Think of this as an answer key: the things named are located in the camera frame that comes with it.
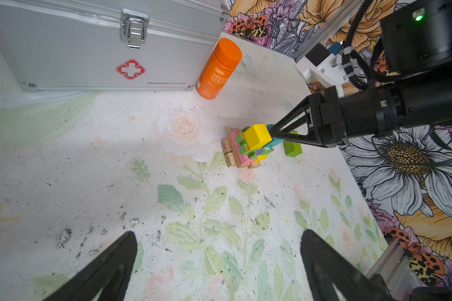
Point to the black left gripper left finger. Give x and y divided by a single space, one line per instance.
106 277

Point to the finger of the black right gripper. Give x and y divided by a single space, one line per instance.
305 113
309 139

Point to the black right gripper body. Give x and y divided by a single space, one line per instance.
335 120

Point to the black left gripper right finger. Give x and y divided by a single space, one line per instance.
329 273

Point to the green cube block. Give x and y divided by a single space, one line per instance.
292 149

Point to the teal cube block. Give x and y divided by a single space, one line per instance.
274 141

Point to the yellow cube block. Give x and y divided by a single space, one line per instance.
257 136

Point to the yellow rectangular block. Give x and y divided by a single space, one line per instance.
261 157

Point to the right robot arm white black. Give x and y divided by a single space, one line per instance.
417 43

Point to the orange cylinder bottle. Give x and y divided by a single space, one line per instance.
220 66

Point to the silver aluminium case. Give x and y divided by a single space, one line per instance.
109 45

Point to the aluminium frame corner post right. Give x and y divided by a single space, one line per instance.
393 267

